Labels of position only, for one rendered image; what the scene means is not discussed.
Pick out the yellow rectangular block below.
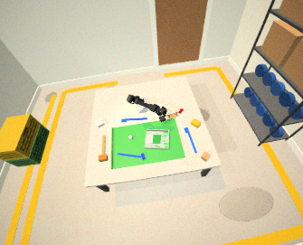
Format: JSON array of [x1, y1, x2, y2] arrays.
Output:
[[191, 119, 201, 128]]

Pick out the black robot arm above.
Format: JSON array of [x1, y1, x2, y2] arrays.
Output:
[[126, 94, 167, 115]]

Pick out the brown cube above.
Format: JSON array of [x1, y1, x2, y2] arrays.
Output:
[[201, 152, 211, 162]]

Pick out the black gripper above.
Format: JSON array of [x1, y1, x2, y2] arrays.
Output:
[[157, 113, 166, 122]]

